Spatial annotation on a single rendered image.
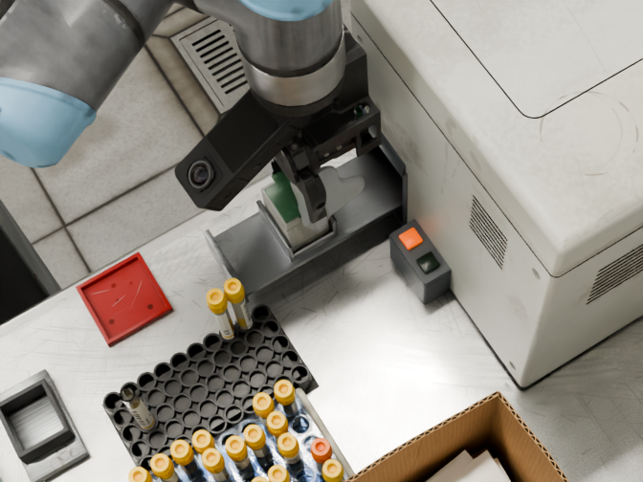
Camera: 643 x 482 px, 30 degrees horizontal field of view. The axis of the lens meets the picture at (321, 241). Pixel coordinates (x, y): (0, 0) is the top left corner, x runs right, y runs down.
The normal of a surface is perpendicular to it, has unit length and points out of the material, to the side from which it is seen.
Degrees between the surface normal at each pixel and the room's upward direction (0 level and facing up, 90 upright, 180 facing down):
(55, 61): 35
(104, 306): 0
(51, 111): 52
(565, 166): 0
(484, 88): 0
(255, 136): 31
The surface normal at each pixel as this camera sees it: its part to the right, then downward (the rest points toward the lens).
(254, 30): -0.47, 0.81
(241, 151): -0.47, -0.09
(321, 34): 0.63, 0.69
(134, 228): -0.07, -0.42
